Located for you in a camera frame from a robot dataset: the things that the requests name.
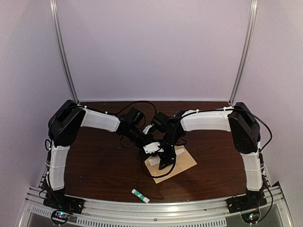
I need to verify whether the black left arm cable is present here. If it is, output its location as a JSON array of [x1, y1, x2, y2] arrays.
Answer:
[[117, 101, 158, 119]]

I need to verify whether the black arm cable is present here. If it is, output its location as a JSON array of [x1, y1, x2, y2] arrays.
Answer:
[[234, 105, 273, 152], [117, 101, 158, 119]]

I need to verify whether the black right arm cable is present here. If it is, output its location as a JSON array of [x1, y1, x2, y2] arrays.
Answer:
[[234, 105, 273, 152]]

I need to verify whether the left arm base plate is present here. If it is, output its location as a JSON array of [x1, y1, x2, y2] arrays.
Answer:
[[43, 195, 84, 226]]

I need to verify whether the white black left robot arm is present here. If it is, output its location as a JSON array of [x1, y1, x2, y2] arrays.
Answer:
[[46, 99, 154, 210]]

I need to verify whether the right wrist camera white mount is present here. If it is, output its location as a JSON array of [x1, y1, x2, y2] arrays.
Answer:
[[143, 142, 164, 154]]

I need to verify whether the right aluminium corner post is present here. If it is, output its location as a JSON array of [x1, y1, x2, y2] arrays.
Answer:
[[229, 0, 258, 105]]

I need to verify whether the aluminium corner post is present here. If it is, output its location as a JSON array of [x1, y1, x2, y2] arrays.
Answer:
[[49, 0, 79, 103], [229, 0, 258, 105]]

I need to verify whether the tan paper envelope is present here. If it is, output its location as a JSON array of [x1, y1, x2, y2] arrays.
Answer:
[[144, 146, 197, 184]]

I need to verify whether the white paper letter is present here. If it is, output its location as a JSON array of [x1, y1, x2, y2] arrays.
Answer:
[[147, 147, 186, 166]]

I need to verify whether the aluminium front frame rail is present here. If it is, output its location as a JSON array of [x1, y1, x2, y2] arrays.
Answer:
[[17, 186, 294, 227]]

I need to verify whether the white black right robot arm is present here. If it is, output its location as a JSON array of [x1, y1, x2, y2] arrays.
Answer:
[[152, 102, 264, 209]]

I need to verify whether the green white glue stick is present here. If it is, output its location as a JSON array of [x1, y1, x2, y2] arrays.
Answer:
[[132, 189, 150, 204]]

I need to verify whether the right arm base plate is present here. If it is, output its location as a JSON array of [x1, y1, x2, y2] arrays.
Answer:
[[226, 194, 267, 224]]

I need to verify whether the left aluminium corner post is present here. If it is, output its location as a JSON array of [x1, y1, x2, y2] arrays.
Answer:
[[49, 0, 79, 103]]

